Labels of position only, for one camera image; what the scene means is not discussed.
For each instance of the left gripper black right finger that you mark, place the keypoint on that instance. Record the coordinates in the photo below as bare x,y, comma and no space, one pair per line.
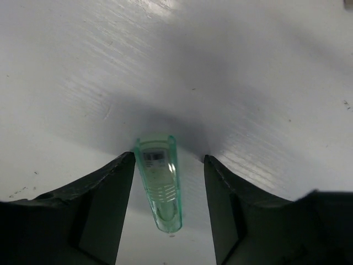
252,226

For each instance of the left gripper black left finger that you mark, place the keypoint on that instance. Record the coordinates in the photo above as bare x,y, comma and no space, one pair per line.
79,223

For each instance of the green correction tape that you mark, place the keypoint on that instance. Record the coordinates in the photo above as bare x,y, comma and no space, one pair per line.
157,162

